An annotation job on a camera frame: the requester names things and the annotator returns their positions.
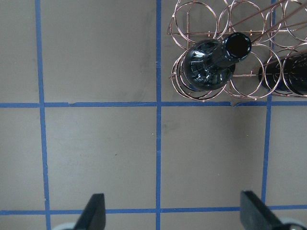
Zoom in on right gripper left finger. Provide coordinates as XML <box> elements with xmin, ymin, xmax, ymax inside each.
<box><xmin>73</xmin><ymin>194</ymin><xmax>106</xmax><ymax>230</ymax></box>

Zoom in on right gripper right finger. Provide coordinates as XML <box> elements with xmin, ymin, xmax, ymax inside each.
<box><xmin>240</xmin><ymin>191</ymin><xmax>283</xmax><ymax>230</ymax></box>

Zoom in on dark bottle in basket outer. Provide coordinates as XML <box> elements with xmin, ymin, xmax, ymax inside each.
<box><xmin>258</xmin><ymin>51</ymin><xmax>307</xmax><ymax>95</ymax></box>

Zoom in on dark bottle in basket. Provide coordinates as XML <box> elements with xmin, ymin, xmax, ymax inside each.
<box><xmin>183</xmin><ymin>32</ymin><xmax>252</xmax><ymax>91</ymax></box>
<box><xmin>258</xmin><ymin>51</ymin><xmax>307</xmax><ymax>95</ymax></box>

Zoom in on dark bottle in basket inner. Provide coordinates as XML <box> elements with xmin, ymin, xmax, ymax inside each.
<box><xmin>183</xmin><ymin>32</ymin><xmax>252</xmax><ymax>91</ymax></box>

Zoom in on copper wire wine basket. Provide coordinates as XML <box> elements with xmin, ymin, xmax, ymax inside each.
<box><xmin>167</xmin><ymin>0</ymin><xmax>307</xmax><ymax>102</ymax></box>

